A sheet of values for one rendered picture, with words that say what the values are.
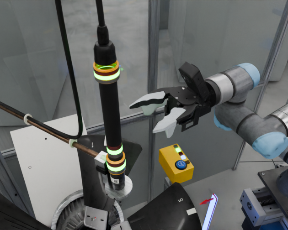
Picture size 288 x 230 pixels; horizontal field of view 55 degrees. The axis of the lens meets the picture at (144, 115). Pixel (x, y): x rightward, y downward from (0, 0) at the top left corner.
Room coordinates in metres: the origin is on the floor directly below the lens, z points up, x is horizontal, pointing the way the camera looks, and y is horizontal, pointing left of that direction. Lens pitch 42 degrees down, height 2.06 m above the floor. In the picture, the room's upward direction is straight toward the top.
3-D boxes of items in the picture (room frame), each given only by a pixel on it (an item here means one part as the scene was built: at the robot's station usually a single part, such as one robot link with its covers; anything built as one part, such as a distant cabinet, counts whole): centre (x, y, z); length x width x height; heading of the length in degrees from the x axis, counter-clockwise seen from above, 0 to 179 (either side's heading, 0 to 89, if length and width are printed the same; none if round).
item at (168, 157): (0.82, -0.15, 1.02); 0.16 x 0.10 x 0.11; 23
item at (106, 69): (0.41, 0.06, 1.80); 0.04 x 0.04 x 0.03
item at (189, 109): (0.47, -0.09, 1.66); 0.09 x 0.05 x 0.02; 145
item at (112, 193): (0.41, 0.07, 1.50); 0.09 x 0.07 x 0.10; 58
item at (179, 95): (0.53, -0.12, 1.63); 0.12 x 0.08 x 0.09; 123
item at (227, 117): (0.60, -0.26, 1.54); 0.11 x 0.08 x 0.11; 29
